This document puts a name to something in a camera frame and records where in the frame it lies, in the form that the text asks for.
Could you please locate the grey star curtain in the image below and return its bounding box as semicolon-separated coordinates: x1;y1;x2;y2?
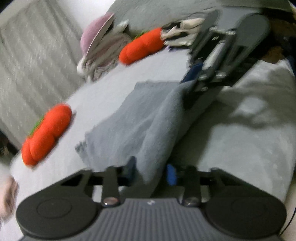
0;0;86;149

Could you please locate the stack of folded clothes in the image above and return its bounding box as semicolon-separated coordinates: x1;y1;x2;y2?
160;17;206;50

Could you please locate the grey quilted blanket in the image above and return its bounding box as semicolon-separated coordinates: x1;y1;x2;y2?
107;0;290;37

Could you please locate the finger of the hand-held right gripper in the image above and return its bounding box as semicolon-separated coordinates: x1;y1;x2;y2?
183;32;250;110
180;29;223;84

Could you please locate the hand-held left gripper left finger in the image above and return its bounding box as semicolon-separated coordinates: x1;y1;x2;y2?
61;157;137;207

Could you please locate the orange pumpkin cushion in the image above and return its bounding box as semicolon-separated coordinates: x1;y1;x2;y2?
21;104;73;167
119;27;165;65

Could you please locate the black hanging jacket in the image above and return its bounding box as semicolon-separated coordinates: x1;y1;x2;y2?
0;131;19;159

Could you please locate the beige folded cloth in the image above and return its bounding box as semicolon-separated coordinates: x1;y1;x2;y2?
0;175;19;224

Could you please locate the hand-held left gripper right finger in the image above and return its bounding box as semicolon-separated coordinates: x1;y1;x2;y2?
166;164;245;207

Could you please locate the purple pillow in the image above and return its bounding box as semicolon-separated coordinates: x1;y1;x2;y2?
80;13;115;57

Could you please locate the grey knit sweater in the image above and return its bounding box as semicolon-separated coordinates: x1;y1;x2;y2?
75;80;220;200

